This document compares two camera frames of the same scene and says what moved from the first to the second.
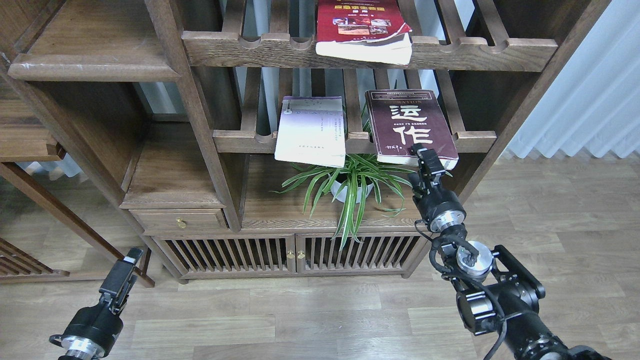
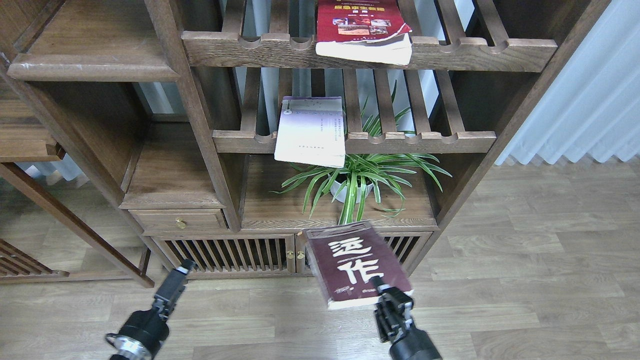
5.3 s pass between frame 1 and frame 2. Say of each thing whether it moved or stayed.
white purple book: stayed
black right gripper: moved
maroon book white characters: moved
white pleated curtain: stayed
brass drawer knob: stayed
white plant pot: stayed
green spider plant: stayed
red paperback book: stayed
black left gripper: moved
